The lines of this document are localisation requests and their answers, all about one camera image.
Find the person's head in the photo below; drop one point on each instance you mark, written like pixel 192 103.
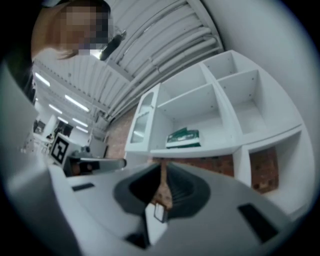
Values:
pixel 50 30

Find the green and white box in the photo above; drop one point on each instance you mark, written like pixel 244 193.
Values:
pixel 183 140

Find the person's left hand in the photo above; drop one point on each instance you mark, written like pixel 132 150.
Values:
pixel 89 168

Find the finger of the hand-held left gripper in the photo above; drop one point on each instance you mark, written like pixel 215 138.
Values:
pixel 112 165

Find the row of ceiling light strips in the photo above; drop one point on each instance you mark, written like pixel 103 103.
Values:
pixel 76 102

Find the black head-worn camera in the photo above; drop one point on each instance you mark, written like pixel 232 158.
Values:
pixel 112 46

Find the black picture frame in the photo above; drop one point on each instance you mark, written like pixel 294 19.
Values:
pixel 160 212

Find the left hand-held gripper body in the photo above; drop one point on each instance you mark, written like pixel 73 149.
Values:
pixel 60 150

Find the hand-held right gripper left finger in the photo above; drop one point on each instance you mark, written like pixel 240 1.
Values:
pixel 100 212

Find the person's black and white shirt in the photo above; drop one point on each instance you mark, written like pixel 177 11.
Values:
pixel 20 75

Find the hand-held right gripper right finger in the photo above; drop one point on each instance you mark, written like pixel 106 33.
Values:
pixel 220 225

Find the white shelving unit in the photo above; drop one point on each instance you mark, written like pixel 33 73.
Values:
pixel 190 110

